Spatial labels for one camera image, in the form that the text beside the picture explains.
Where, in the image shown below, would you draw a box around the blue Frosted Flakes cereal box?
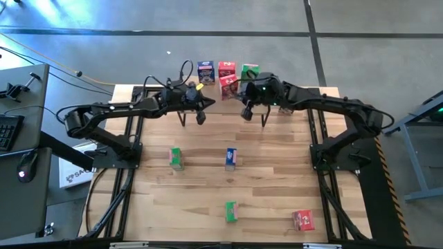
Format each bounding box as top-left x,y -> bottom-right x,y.
224,147 -> 238,172
197,60 -> 216,86

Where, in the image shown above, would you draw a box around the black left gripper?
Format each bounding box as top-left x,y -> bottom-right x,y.
161,82 -> 216,126

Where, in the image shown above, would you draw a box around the black floor cable with plug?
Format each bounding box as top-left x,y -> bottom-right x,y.
0,44 -> 84,77

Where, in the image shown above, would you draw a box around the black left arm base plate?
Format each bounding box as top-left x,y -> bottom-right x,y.
92,143 -> 143,170

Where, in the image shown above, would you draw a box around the dark device green light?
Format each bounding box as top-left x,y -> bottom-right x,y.
428,98 -> 443,122

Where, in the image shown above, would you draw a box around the black desk clamp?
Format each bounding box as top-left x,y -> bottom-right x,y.
0,71 -> 42,103

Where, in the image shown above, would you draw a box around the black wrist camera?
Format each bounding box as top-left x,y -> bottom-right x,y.
255,73 -> 283,97
183,86 -> 200,104

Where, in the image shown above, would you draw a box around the dark grey side desk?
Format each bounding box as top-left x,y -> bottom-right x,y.
0,63 -> 53,240

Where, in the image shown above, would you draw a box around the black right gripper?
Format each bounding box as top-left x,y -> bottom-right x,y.
230,71 -> 287,122

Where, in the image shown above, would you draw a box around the black keyboard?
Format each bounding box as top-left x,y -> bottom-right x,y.
0,113 -> 25,152

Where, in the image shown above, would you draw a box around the green Apple Jacks cereal box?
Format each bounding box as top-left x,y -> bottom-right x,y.
225,201 -> 239,223
168,147 -> 185,172
240,63 -> 260,86

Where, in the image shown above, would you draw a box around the yellow floor cable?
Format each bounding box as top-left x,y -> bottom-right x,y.
0,32 -> 117,86

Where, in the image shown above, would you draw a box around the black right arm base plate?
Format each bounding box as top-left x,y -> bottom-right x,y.
309,143 -> 361,171

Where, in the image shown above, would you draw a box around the silver metal bracket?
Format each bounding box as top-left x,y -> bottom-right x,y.
109,241 -> 150,249
303,243 -> 343,249

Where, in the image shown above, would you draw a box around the wooden shelf black metal legs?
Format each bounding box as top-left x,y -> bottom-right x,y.
176,74 -> 271,128

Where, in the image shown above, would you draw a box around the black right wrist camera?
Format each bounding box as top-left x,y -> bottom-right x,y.
255,73 -> 283,97

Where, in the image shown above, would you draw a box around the black aluminium table frame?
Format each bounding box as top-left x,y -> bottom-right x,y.
78,84 -> 373,243

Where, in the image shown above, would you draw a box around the black mat hazard stripe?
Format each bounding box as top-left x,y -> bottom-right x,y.
341,101 -> 413,246

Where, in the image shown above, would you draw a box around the red Froot Loops cereal box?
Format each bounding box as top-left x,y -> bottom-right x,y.
291,209 -> 316,232
217,61 -> 237,79
219,73 -> 240,102

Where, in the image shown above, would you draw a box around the black computer mouse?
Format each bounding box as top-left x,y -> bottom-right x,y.
16,151 -> 38,183

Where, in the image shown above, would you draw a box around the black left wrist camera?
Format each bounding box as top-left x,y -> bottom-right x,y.
183,86 -> 200,104

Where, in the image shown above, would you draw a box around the blue-grey metal table frame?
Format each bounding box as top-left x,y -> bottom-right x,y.
381,90 -> 443,203

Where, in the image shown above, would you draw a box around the white printed box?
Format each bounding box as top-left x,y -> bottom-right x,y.
58,141 -> 98,190

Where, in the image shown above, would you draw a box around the black diagonal support bar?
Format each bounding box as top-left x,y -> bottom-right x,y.
38,131 -> 95,171

